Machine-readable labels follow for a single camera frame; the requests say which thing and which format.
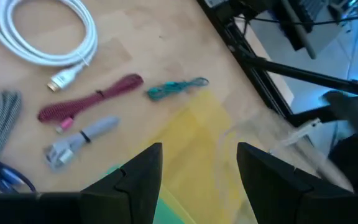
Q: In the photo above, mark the white frame bracket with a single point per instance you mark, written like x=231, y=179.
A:
x=300, y=133

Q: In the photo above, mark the yellow translucent plastic bin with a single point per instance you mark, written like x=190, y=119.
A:
x=197, y=140

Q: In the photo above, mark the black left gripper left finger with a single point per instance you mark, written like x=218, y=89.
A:
x=129, y=193

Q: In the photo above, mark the black aluminium table frame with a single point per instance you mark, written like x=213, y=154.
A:
x=259, y=77

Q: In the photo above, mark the grey metal pole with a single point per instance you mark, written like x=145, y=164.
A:
x=300, y=34

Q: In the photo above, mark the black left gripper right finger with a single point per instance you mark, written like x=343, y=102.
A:
x=275, y=193

